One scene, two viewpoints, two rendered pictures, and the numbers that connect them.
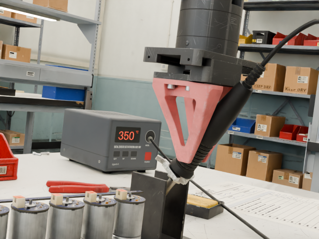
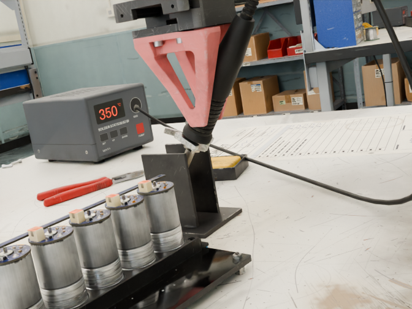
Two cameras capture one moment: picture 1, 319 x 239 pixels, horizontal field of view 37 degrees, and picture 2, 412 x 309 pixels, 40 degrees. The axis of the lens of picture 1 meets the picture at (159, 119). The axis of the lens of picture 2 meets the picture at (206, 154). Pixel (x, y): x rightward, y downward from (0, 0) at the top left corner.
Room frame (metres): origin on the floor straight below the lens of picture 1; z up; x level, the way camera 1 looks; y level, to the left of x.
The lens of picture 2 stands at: (0.00, 0.02, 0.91)
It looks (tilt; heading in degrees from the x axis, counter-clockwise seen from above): 13 degrees down; 353
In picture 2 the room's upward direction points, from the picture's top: 10 degrees counter-clockwise
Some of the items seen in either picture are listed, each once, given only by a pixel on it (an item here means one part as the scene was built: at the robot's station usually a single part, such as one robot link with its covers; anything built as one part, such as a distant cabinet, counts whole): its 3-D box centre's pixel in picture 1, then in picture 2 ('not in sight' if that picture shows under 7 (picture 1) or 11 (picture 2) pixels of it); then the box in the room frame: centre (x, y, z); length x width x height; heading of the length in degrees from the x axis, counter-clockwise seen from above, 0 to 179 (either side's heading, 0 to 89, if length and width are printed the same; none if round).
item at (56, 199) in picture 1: (57, 198); (78, 216); (0.33, 0.06, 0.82); 0.01 x 0.01 x 0.01; 41
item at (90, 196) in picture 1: (91, 196); (114, 200); (0.35, 0.04, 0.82); 0.01 x 0.01 x 0.01; 41
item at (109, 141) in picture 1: (109, 140); (89, 123); (0.86, 0.09, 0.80); 0.15 x 0.12 x 0.10; 41
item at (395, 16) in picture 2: not in sight; (390, 18); (2.84, -1.39, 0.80); 0.15 x 0.12 x 0.10; 47
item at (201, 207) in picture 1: (190, 203); (209, 168); (0.61, -0.05, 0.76); 0.07 x 0.05 x 0.02; 62
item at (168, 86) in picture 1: (199, 112); (198, 64); (0.44, -0.04, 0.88); 0.07 x 0.07 x 0.09; 48
